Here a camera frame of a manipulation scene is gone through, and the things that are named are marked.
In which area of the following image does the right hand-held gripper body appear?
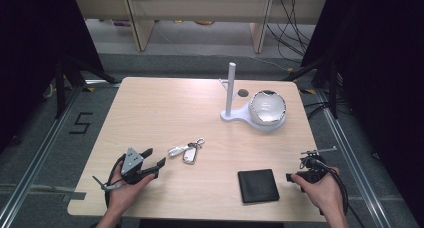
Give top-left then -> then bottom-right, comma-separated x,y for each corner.
293,146 -> 338,185

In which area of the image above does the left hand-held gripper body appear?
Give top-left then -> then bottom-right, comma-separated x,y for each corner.
119,147 -> 148,186

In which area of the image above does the black wallet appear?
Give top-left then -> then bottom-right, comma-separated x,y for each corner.
237,168 -> 281,204

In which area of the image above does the key bunch with white fob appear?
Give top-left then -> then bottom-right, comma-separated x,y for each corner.
167,137 -> 206,165

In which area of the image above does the silver bowl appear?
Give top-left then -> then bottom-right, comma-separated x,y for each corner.
248,89 -> 287,127

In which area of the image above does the white key stand with pole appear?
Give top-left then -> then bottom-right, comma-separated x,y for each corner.
218,61 -> 288,133

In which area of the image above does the person's right hand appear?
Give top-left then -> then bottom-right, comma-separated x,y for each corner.
291,167 -> 345,217

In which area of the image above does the person's left hand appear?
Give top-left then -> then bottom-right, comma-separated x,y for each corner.
106,170 -> 157,216

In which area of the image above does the black metal stand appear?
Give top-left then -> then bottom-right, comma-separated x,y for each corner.
282,54 -> 342,120
54,53 -> 120,120

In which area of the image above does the grey tape strip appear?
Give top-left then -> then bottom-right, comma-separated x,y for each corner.
0,183 -> 87,203

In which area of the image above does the dark curtain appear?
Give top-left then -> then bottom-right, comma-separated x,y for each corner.
0,0 -> 105,153
300,0 -> 424,222

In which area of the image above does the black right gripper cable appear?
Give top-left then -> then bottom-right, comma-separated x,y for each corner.
304,157 -> 368,228

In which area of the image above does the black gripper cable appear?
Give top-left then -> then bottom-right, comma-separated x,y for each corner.
304,157 -> 368,228
104,153 -> 127,210

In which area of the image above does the grey cable plug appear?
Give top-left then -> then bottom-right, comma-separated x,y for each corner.
92,175 -> 123,192

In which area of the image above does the metal floor rail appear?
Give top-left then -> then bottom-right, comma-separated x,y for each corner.
0,83 -> 85,228
314,87 -> 395,228

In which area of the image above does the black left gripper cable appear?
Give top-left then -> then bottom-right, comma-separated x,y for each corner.
104,153 -> 127,210

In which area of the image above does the black cable bundle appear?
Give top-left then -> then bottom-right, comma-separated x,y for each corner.
265,0 -> 318,64

